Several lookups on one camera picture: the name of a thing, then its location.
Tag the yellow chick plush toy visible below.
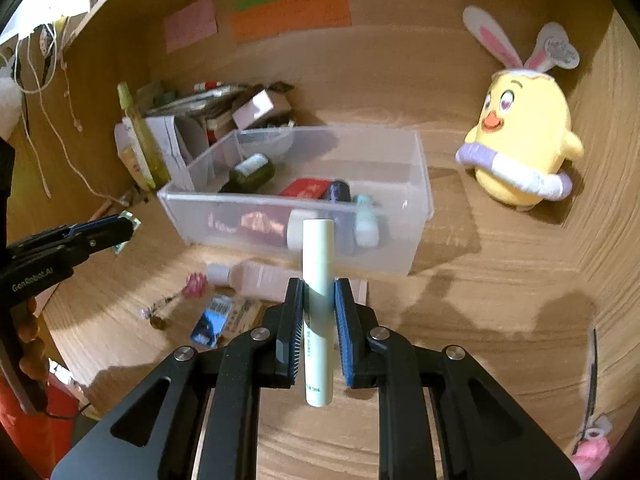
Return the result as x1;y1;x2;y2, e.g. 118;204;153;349
456;6;584;210

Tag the blue barcode packet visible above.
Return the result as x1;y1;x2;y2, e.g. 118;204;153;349
191;295;234;349

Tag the orange paper note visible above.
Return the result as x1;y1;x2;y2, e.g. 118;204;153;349
230;0;352;44

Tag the clear plastic storage box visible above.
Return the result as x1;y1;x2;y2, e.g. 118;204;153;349
158;125;434;275

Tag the person left hand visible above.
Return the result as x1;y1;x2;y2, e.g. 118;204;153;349
4;298;49;415

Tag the small white cardboard box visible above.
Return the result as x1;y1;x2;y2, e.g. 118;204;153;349
232;89;292;130

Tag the red white marker pen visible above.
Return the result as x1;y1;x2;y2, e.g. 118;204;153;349
193;80;224;93

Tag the light blue small bottle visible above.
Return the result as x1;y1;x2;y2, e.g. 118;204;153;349
352;194;380;248

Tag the dark green glass bottle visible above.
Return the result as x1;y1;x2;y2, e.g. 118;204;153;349
219;153;276;194

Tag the pink flower hairpin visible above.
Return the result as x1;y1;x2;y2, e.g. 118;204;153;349
140;272;208;321

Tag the pale green cosmetic stick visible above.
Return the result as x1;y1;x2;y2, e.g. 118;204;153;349
303;219;335;408

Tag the pink paper note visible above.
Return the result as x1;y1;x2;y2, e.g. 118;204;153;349
164;0;218;53

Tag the tall yellow spray bottle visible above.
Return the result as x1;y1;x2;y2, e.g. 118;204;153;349
117;81;169;191

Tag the wooden stick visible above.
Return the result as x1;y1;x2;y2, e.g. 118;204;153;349
90;200;113;221

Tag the white charging cable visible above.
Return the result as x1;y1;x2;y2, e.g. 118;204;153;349
8;24;129;208

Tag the beige flat packet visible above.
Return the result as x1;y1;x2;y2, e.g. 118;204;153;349
221;298;262;339

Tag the red tea packet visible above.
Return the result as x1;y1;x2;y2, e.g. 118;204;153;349
236;178;331;250

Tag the pink object at corner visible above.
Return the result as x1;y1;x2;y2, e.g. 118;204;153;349
570;326;613;480

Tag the dark purple cosmetic tube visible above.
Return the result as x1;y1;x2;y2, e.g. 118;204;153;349
324;180;355;256

